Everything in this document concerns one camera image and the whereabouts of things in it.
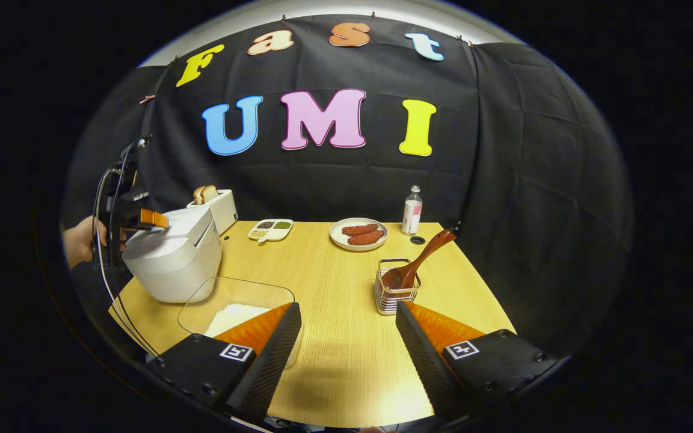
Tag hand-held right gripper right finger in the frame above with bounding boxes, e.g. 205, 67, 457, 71
395, 301, 561, 422

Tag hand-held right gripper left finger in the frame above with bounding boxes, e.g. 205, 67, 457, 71
145, 302, 303, 425

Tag white rice cooker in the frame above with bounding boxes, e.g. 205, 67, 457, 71
122, 206, 223, 303

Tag metal wire chopstick holder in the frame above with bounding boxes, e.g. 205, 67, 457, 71
375, 259, 422, 316

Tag brown wooden spoon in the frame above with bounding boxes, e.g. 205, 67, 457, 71
381, 229, 457, 290

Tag clear glass rice container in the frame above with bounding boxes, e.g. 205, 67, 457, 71
178, 276, 299, 369

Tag white toaster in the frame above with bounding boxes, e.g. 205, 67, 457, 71
187, 189, 239, 236

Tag white divided grain dish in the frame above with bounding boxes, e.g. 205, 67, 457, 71
248, 219, 294, 244

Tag white round plate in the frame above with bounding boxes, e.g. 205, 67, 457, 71
330, 218, 389, 251

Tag clear bottle with pink label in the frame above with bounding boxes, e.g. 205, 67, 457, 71
401, 185, 424, 236

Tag black backdrop cloth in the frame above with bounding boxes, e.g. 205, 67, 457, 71
61, 13, 634, 355

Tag black cable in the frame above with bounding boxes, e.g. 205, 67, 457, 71
92, 162, 161, 360

